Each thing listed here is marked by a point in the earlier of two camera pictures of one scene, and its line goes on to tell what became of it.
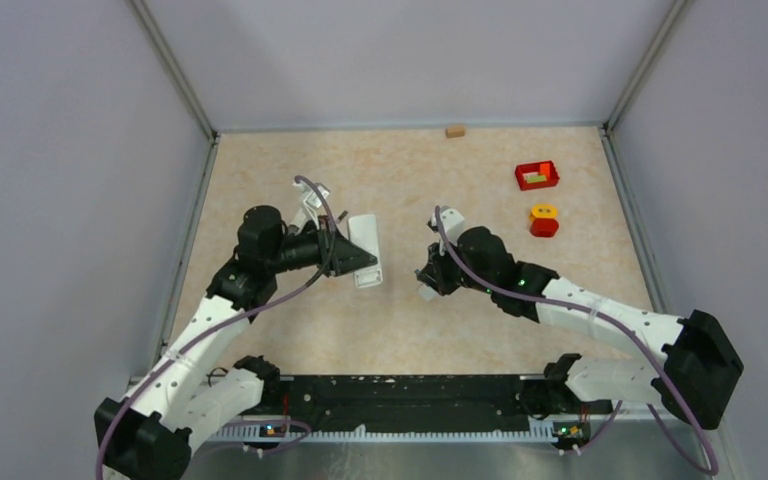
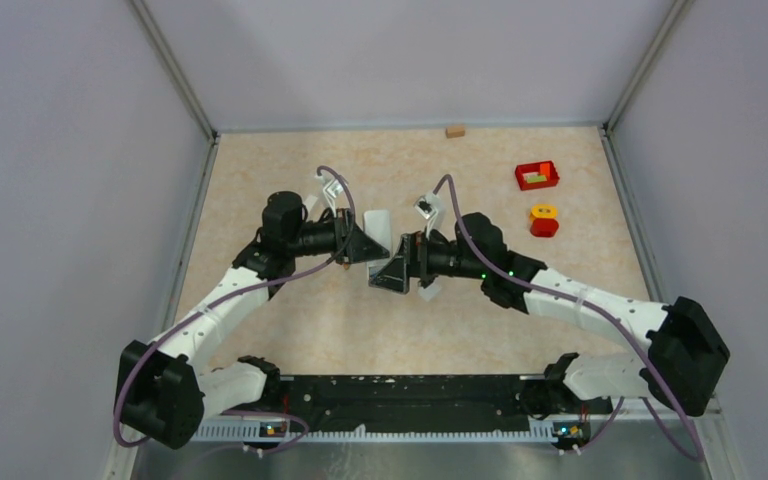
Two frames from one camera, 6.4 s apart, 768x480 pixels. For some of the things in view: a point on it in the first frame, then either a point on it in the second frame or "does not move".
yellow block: x=543 y=211 does not move
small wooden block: x=451 y=132 does not move
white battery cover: x=427 y=293 does not move
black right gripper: x=435 y=271 to x=412 y=260
